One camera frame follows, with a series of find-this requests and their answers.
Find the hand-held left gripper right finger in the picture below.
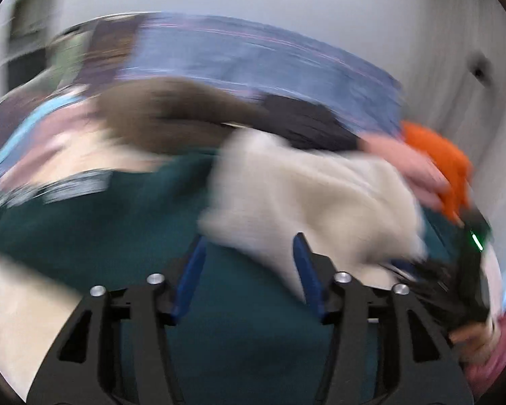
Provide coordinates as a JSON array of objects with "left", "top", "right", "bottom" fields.
[{"left": 293, "top": 232, "right": 476, "bottom": 405}]

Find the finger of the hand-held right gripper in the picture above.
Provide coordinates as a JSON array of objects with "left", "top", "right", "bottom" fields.
[{"left": 384, "top": 258, "right": 462, "bottom": 308}]

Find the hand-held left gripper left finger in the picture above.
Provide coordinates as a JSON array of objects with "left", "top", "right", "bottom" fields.
[{"left": 25, "top": 235, "right": 209, "bottom": 405}]

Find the cream white cloth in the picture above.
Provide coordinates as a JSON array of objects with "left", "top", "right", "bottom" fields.
[{"left": 198, "top": 129, "right": 426, "bottom": 300}]

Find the dark green garment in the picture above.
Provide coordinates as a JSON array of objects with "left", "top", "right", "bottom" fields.
[{"left": 0, "top": 150, "right": 465, "bottom": 405}]

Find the person's right forearm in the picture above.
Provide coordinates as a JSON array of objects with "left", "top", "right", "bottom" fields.
[{"left": 461, "top": 306, "right": 506, "bottom": 395}]

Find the person's right hand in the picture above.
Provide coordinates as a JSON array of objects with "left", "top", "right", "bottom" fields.
[{"left": 449, "top": 318, "right": 497, "bottom": 367}]

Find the folded orange cloth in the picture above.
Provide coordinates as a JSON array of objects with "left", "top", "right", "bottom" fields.
[{"left": 400, "top": 121, "right": 475, "bottom": 224}]

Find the folded pink cloth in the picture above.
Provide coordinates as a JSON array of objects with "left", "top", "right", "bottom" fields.
[{"left": 358, "top": 132, "right": 450, "bottom": 212}]

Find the black cloth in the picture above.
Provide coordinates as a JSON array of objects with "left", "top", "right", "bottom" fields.
[{"left": 253, "top": 95, "right": 363, "bottom": 153}]

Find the brown cloth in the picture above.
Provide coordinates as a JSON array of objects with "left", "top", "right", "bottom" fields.
[{"left": 95, "top": 77, "right": 271, "bottom": 153}]

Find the blue plaid bed sheet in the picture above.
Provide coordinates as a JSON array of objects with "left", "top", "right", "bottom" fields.
[{"left": 114, "top": 12, "right": 405, "bottom": 136}]

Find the green pillow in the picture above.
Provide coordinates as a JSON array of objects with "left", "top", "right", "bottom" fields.
[{"left": 46, "top": 36, "right": 95, "bottom": 87}]

